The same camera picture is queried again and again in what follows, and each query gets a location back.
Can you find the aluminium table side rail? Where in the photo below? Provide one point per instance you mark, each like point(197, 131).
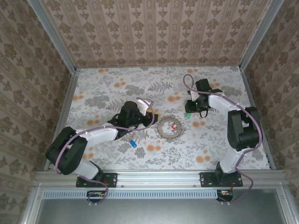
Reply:
point(248, 88)
point(61, 119)

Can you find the red key tag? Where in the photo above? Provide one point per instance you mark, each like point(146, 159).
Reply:
point(173, 127)

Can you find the aluminium frame post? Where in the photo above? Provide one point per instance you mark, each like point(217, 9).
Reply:
point(260, 35)
point(54, 35)

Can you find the grey metal panel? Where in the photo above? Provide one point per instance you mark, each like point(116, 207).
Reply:
point(158, 212)

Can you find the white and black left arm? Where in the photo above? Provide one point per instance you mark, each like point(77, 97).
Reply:
point(100, 134)

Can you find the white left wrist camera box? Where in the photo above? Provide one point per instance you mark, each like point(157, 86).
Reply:
point(146, 103)

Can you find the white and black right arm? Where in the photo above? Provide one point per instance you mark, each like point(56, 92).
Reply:
point(219, 102)

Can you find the metal keyring with small rings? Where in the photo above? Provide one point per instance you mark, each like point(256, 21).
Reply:
point(163, 134)

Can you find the blue key tag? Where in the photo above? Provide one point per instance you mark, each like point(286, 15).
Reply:
point(133, 143)

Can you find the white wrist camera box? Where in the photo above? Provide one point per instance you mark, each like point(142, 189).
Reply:
point(146, 103)
point(193, 95)

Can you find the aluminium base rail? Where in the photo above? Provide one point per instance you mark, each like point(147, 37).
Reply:
point(158, 178)

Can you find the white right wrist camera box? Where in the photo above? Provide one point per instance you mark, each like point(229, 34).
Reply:
point(193, 95)

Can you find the green key tag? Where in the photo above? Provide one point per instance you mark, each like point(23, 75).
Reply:
point(187, 115)

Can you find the floral patterned table cover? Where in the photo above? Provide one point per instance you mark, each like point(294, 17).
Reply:
point(163, 161)

